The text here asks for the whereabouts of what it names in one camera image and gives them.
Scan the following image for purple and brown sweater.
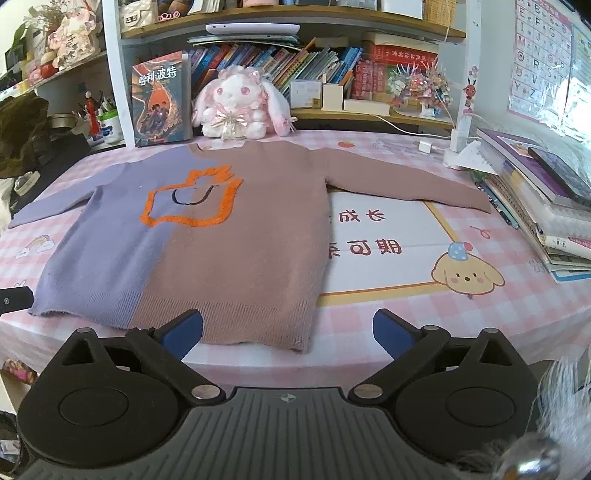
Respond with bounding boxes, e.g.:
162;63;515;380
12;141;490;351

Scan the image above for white wrist watch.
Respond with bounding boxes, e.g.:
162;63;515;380
13;171;41;197

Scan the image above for dark olive garment pile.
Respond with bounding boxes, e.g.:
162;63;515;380
0;92;48;179

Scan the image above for white charger plug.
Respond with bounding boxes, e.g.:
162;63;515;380
419;140;433;154

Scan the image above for stack of books right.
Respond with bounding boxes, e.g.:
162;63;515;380
477;129;590;282

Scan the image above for flat cream box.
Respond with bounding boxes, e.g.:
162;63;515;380
342;99;391;116

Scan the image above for pink white bunny plush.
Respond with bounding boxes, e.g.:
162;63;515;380
191;66;297;140

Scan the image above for Harry Potter book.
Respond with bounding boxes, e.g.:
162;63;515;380
131;51;192;147

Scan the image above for colourful paper flower ornament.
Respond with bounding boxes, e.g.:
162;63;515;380
385;61;453;115

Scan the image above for cream box on shelf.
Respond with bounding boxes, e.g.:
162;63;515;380
322;83;344;112

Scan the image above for white box on shelf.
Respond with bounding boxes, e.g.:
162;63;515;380
290;80;322;109

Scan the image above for row of shelf books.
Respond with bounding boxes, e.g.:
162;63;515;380
190;38;365;96

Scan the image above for white tablet on books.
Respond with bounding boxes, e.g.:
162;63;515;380
205;22;301;36

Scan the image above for alphabet wall poster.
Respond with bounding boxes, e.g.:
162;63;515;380
508;0;590;144

